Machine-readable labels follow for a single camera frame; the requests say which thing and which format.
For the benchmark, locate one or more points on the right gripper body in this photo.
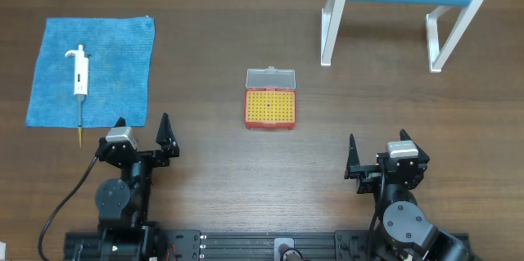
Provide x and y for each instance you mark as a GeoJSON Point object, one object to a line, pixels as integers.
{"type": "Point", "coordinates": [403, 171]}

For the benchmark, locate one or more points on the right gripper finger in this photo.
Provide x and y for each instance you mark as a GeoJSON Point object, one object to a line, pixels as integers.
{"type": "Point", "coordinates": [353, 154]}
{"type": "Point", "coordinates": [411, 140]}

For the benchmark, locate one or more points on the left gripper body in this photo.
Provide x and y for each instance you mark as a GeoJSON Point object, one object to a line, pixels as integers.
{"type": "Point", "coordinates": [120, 156]}

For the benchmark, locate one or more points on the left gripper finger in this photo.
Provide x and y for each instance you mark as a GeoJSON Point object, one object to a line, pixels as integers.
{"type": "Point", "coordinates": [167, 140]}
{"type": "Point", "coordinates": [120, 123]}

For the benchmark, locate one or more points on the white pipette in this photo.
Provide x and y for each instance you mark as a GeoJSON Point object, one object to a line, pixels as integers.
{"type": "Point", "coordinates": [81, 75]}

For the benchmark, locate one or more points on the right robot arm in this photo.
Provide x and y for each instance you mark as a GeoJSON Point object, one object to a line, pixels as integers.
{"type": "Point", "coordinates": [409, 224]}

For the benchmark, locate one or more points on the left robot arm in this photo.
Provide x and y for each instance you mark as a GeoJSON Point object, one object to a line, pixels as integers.
{"type": "Point", "coordinates": [123, 199]}

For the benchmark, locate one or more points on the blue cloth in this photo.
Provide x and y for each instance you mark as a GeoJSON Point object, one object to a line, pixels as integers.
{"type": "Point", "coordinates": [118, 73]}

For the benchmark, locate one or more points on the red and yellow tip box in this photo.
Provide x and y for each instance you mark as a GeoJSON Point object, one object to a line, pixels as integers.
{"type": "Point", "coordinates": [270, 107]}

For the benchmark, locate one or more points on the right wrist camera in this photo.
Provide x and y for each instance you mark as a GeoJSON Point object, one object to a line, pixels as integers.
{"type": "Point", "coordinates": [402, 149]}

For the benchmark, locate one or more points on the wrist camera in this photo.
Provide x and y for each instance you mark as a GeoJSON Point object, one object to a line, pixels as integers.
{"type": "Point", "coordinates": [121, 136]}
{"type": "Point", "coordinates": [402, 149]}

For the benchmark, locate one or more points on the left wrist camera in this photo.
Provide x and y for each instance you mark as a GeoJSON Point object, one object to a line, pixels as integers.
{"type": "Point", "coordinates": [121, 136]}

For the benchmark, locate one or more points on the mounting rail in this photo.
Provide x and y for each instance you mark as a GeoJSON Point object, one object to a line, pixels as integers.
{"type": "Point", "coordinates": [245, 246]}

